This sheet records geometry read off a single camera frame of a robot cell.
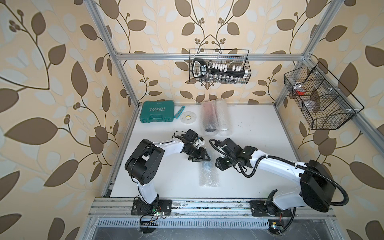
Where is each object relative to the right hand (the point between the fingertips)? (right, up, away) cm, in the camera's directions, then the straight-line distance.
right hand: (217, 163), depth 84 cm
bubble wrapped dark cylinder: (-3, +27, +18) cm, 33 cm away
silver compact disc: (-19, +27, +29) cm, 43 cm away
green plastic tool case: (-42, +31, +28) cm, 60 cm away
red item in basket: (+45, +40, -1) cm, 61 cm away
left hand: (-7, +2, +3) cm, 8 cm away
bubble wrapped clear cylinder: (+6, +29, +21) cm, 36 cm away
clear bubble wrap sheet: (-5, -6, -5) cm, 9 cm away
